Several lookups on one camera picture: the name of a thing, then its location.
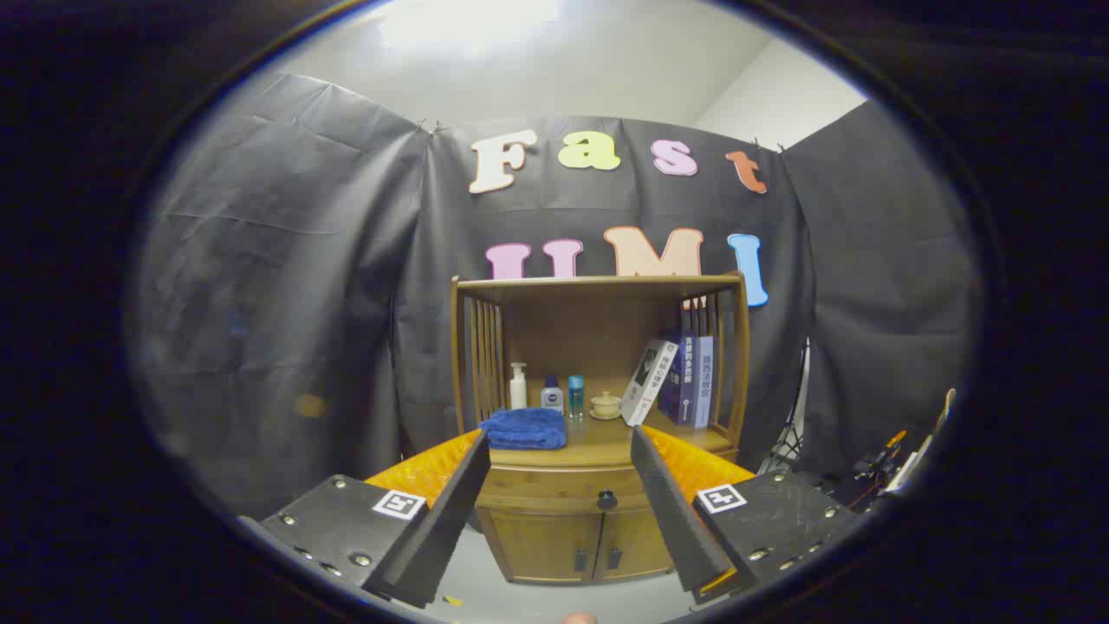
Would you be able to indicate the tripod stand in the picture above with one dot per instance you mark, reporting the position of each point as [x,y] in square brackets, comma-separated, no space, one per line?
[788,438]

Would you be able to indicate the blue folded towel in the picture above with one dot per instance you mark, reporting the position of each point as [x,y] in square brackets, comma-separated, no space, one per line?
[524,429]

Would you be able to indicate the white pump bottle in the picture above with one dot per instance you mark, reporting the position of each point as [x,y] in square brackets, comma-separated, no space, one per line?
[518,392]

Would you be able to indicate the wooden cabinet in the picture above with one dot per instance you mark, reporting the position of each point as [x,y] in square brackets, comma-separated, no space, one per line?
[554,334]

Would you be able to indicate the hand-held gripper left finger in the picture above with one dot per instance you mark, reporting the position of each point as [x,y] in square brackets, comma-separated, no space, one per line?
[450,511]

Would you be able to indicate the wooden countertop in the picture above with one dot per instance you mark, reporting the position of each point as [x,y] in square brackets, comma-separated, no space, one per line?
[602,439]

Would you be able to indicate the clear blue bottle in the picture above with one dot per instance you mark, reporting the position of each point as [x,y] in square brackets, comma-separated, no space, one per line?
[576,397]

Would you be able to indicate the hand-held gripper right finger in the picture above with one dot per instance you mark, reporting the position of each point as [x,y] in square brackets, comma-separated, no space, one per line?
[671,511]

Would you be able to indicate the dark blue book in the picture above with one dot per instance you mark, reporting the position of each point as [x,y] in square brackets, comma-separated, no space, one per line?
[680,381]

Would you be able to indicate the white book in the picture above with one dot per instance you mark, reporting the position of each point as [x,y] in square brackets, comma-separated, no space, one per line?
[648,386]

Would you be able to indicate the black equipment with orange parts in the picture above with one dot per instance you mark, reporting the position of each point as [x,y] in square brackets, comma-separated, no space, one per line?
[875,472]

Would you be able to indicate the cream lidded tea cup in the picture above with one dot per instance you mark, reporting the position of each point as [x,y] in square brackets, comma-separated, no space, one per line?
[605,406]

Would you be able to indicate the wooden cabinet door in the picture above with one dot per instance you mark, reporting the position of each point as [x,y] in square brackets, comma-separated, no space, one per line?
[537,546]
[637,542]

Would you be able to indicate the white bottle with blue cap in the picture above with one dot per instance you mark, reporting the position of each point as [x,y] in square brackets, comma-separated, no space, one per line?
[552,399]

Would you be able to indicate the pale purple book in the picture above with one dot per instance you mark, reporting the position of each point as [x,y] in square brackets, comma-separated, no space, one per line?
[703,381]

